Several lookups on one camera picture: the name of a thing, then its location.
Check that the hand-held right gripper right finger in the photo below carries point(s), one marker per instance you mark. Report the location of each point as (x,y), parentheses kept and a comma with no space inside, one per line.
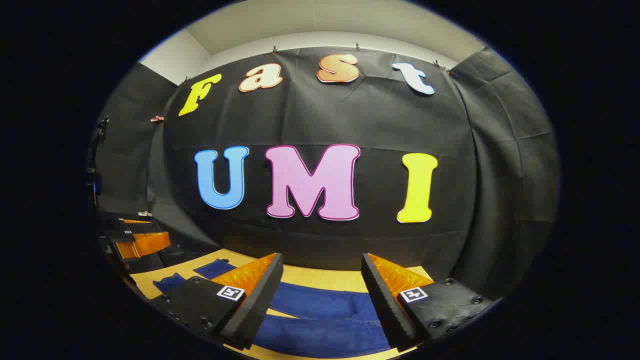
(387,310)

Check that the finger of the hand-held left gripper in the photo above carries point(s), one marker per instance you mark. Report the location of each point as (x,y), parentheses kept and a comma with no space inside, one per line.
(145,244)
(135,227)

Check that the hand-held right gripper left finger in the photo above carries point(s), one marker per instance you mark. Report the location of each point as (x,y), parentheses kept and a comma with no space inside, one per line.
(255,310)

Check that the black backdrop cloth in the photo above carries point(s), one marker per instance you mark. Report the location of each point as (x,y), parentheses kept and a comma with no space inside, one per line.
(380,125)

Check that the blue jeans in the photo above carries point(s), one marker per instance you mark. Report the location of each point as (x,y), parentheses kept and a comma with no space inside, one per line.
(320,305)

